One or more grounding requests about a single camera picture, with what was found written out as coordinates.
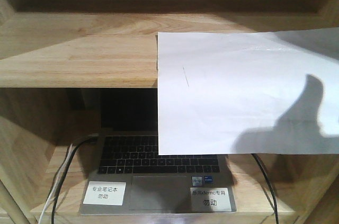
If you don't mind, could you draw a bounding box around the white paper sheet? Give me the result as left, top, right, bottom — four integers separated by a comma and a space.
157, 28, 338, 155

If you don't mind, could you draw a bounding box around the silver laptop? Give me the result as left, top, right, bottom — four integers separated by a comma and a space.
80, 88, 236, 215

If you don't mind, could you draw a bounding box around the white label sticker right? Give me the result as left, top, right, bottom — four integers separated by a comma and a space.
190, 187, 232, 212

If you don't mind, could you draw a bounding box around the white label sticker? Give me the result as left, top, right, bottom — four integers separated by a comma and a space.
83, 181, 126, 206
190, 187, 232, 212

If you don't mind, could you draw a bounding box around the white label sticker left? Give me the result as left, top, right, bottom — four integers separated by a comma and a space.
83, 181, 126, 206

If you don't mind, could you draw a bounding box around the black cable right of laptop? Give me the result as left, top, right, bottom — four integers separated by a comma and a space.
251, 153, 279, 224

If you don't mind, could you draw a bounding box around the black cable of laptop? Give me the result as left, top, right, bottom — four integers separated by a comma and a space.
51, 135, 99, 224
251, 153, 279, 224

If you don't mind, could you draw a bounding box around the black cable left of laptop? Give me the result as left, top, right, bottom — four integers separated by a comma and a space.
51, 135, 99, 224

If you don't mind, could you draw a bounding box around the white cable left of laptop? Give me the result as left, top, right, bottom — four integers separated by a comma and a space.
38, 143, 74, 224

